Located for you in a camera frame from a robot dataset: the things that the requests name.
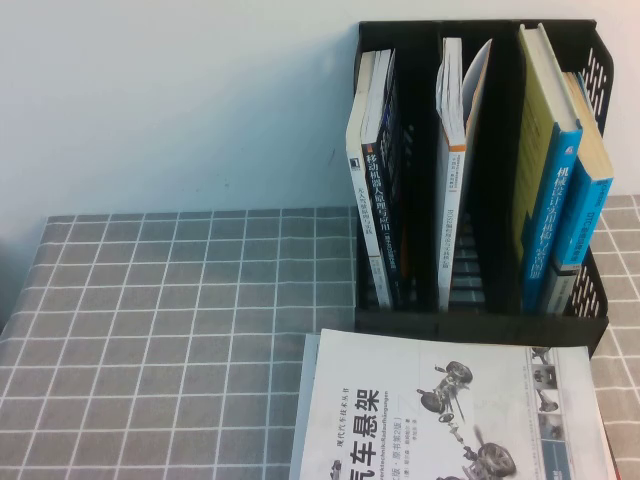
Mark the white book orange band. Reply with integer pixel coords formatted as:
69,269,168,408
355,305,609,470
435,35,494,309

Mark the black plastic book stand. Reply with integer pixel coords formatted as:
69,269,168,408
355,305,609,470
352,18,619,359

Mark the thick blue hardcover book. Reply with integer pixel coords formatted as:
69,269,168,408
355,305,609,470
517,22,584,312

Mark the red cover book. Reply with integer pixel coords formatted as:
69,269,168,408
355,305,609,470
597,433,619,480

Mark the white car suspension book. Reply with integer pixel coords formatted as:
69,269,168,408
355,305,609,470
289,327,615,480

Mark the dark blue robotics book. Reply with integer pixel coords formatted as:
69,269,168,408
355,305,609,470
360,47,409,309

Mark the white spine paperback book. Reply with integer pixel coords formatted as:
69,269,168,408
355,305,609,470
345,49,396,309

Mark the light blue paperback book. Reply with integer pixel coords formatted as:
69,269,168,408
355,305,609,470
542,70,615,315

